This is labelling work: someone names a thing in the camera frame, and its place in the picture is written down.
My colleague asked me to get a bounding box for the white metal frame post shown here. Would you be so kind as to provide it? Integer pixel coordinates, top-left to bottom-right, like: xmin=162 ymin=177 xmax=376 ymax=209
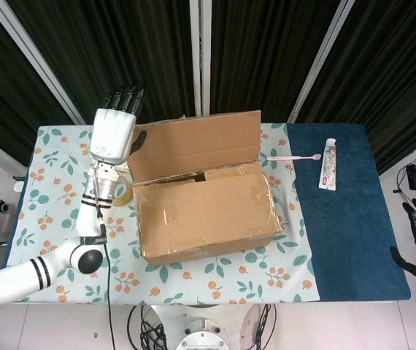
xmin=286 ymin=0 xmax=355 ymax=124
xmin=188 ymin=0 xmax=213 ymax=116
xmin=0 ymin=0 xmax=85 ymax=125

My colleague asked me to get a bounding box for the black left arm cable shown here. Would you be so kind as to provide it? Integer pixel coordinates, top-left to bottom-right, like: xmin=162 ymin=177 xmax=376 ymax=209
xmin=96 ymin=206 xmax=117 ymax=350

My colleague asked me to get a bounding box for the fruit and leaf print tablecloth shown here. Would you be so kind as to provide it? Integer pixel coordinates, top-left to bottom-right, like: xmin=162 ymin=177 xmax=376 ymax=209
xmin=6 ymin=122 xmax=322 ymax=306

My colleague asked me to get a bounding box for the floral white toothpaste tube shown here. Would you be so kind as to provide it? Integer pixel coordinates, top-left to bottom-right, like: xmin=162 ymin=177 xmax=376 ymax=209
xmin=318 ymin=137 xmax=339 ymax=191

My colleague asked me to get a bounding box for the pink toothbrush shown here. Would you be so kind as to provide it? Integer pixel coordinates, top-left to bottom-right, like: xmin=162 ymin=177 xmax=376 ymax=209
xmin=266 ymin=152 xmax=322 ymax=162

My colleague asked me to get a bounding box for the brown cardboard box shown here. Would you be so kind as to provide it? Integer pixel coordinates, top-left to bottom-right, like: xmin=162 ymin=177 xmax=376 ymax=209
xmin=126 ymin=110 xmax=285 ymax=266

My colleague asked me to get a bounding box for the yellowish packing tape roll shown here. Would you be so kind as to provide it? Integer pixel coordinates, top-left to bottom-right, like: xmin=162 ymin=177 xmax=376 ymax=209
xmin=112 ymin=171 xmax=134 ymax=207

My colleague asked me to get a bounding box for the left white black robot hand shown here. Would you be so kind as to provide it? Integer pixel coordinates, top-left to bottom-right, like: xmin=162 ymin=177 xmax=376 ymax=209
xmin=90 ymin=82 xmax=147 ymax=164

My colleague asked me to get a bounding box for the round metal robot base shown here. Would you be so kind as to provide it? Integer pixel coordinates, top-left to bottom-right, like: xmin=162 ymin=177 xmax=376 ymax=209
xmin=174 ymin=316 xmax=233 ymax=350

